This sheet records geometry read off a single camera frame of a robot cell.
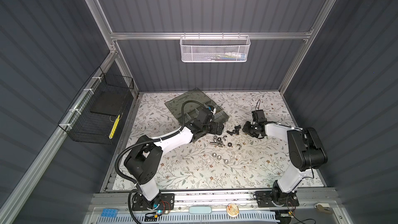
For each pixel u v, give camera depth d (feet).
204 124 2.28
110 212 2.28
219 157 2.87
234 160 2.84
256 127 2.42
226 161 2.84
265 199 2.41
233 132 3.22
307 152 1.59
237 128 3.26
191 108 3.56
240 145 3.01
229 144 3.03
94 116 2.36
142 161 1.51
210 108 2.59
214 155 2.91
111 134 2.16
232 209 2.33
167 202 2.38
